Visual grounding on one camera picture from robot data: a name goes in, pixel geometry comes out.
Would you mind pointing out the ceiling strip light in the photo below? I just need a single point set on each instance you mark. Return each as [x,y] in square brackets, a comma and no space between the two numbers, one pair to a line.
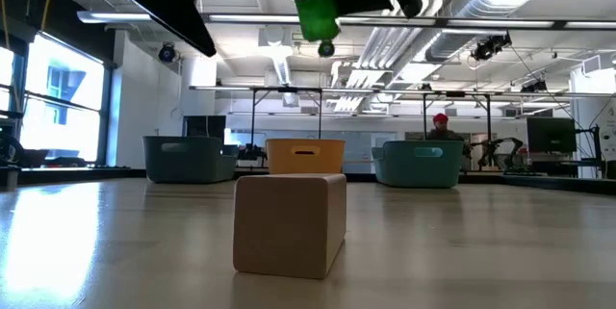
[505,23]
[115,17]
[587,25]
[250,18]

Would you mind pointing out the large bright window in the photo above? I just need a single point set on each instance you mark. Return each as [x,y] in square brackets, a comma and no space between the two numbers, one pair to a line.
[62,107]

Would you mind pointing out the black box-shaped screen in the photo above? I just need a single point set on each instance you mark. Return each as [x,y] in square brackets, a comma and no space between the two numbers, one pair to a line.
[204,126]

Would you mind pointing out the orange plastic bin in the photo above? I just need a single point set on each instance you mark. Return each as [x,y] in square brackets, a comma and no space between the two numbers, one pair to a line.
[289,162]

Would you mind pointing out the rectangular wooden block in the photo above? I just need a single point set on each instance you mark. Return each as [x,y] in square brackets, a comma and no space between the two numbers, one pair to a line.
[289,227]

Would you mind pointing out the black computer monitor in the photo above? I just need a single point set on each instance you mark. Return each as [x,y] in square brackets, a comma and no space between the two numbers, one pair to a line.
[551,134]

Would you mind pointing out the green notched block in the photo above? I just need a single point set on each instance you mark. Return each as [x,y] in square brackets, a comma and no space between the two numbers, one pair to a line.
[317,22]

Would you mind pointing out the person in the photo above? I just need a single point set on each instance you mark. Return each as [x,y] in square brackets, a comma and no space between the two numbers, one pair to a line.
[440,133]

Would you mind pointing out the black workstation frame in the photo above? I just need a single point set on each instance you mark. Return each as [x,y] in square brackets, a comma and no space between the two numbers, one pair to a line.
[253,116]
[454,93]

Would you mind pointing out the grey-blue plastic bin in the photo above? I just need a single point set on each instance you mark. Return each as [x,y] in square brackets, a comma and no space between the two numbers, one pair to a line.
[187,162]

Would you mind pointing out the red cap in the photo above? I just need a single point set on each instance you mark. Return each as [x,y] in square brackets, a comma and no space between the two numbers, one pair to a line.
[440,118]

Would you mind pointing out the round black ceiling spot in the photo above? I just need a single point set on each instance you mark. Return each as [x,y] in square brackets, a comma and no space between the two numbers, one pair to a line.
[167,52]
[326,49]

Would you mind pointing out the teal plastic bin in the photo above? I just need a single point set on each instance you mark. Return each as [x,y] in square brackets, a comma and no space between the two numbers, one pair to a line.
[416,167]

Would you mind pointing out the black ceiling-mounted projector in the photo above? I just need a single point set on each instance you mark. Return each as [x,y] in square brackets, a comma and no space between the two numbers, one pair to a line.
[491,46]

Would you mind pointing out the small black ceiling device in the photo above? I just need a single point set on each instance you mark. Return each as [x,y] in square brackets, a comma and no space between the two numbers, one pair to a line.
[534,86]

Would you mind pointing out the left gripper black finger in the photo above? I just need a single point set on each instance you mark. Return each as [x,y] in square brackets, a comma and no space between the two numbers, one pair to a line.
[183,20]

